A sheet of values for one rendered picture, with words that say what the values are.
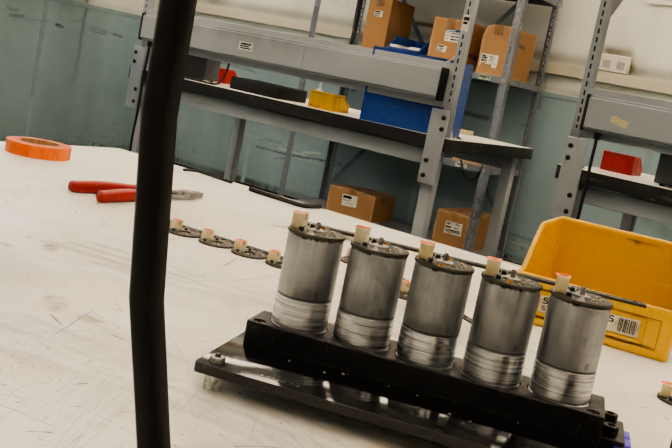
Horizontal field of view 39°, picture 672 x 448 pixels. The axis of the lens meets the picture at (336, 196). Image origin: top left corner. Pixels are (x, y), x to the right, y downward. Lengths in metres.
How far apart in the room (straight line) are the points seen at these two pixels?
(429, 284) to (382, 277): 0.02
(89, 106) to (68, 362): 5.90
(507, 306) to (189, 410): 0.13
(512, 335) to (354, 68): 2.70
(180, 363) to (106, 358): 0.03
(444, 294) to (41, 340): 0.17
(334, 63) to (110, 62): 3.39
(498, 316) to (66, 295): 0.21
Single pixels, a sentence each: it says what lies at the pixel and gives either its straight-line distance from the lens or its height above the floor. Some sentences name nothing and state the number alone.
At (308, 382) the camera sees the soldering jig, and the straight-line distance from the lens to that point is 0.37.
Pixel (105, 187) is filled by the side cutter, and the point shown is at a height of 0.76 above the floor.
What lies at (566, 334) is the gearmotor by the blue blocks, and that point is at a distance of 0.38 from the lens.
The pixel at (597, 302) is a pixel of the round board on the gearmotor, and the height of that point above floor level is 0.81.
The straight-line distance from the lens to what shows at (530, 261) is 0.63.
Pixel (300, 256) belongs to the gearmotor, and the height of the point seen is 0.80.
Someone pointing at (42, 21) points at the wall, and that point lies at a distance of 5.94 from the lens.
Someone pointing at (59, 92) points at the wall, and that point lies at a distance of 6.10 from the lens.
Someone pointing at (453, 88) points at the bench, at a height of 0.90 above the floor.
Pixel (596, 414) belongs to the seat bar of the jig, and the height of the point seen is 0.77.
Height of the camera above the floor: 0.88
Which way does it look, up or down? 7 degrees down
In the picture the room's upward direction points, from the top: 11 degrees clockwise
